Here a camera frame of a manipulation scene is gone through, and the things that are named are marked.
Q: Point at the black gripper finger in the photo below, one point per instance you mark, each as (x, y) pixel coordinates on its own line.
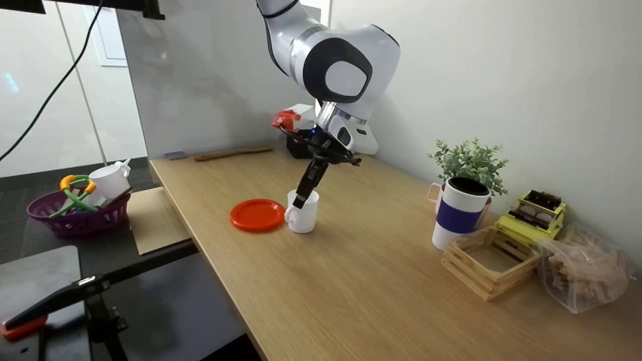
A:
(321, 173)
(308, 184)

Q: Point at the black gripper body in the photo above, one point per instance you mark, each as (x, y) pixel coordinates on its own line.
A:
(332, 152)

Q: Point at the white ceramic mug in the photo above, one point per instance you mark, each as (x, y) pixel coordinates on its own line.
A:
(304, 220)

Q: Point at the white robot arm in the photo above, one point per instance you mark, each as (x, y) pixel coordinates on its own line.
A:
(348, 68)

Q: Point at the red round saucer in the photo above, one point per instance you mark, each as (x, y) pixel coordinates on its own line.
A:
(258, 215)

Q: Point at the thin wooden stick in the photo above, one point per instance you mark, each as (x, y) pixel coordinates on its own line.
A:
(232, 153)

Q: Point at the green plant in pink pot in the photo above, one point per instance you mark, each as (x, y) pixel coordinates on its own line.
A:
(472, 163)

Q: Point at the white tumbler with blue band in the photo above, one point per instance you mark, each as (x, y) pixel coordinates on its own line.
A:
(459, 215)

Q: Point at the brown cardboard sheet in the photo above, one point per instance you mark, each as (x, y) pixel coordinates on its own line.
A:
(158, 222)

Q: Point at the wooden slat crate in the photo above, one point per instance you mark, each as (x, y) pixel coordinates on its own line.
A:
(493, 267)

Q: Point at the white cup in basket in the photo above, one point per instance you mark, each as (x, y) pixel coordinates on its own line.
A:
(111, 182)

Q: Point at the yellow box with compartments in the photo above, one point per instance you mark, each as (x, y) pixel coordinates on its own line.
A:
(534, 215)

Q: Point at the black stand with orange grip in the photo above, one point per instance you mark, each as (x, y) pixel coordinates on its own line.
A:
(102, 284)

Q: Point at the purple plastic basket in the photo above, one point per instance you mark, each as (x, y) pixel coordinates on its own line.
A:
(82, 222)

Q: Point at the green yellow plastic toy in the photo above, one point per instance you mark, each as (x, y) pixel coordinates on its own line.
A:
(73, 192)

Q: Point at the clear bag of snacks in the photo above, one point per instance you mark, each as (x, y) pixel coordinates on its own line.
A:
(589, 274)

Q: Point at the black side table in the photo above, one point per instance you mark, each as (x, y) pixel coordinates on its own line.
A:
(20, 194)

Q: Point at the grey flat panel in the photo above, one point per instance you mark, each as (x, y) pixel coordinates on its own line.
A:
(36, 282)

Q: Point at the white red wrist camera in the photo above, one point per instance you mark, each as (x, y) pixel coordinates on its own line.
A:
(298, 119)

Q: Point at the white wall notice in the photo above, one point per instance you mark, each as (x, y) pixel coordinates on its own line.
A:
(111, 42)

